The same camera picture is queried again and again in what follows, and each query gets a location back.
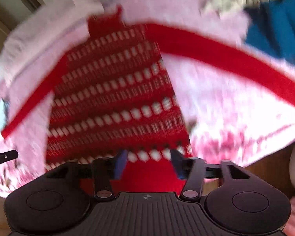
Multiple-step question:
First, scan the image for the pink folded quilt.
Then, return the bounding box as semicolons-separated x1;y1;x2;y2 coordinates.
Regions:
0;0;106;89

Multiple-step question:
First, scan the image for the red knitted sweater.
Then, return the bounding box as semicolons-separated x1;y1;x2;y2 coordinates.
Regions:
1;5;295;195

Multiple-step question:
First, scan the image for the blue fleece sweater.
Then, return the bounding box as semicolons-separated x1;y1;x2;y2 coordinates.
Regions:
243;0;295;67

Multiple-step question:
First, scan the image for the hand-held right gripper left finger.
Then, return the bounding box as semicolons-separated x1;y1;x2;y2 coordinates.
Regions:
45;149;128;201

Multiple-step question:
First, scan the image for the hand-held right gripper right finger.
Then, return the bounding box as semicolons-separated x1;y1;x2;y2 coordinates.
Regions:
171;149;252;201

